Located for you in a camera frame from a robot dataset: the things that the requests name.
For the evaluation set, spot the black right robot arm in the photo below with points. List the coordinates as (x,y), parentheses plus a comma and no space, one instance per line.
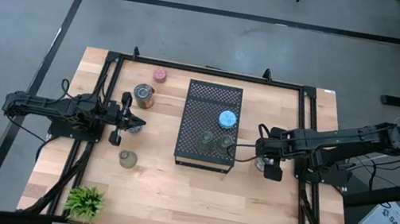
(340,140)

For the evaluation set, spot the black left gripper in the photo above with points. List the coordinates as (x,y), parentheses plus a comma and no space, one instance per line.
(120,119)

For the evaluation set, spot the black aluminium table frame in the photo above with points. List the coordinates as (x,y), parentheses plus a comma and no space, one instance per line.
(210,72)

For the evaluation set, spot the orange label candle jar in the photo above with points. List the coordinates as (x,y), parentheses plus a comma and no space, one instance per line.
(143,96)

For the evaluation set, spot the black perforated metal shelf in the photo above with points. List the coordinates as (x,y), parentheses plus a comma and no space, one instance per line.
(201,104)

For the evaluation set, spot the blue patterned candle tin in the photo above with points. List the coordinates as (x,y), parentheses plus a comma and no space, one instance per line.
(227,119)

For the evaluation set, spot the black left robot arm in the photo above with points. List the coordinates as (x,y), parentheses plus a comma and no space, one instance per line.
(44,105)

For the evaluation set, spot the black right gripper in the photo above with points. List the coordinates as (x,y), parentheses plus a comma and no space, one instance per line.
(275,148)

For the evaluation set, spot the pink patterned candle tin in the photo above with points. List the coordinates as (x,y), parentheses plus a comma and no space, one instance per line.
(160,75)

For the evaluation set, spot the green plant in white pot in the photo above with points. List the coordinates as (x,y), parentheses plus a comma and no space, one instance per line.
(84,202)

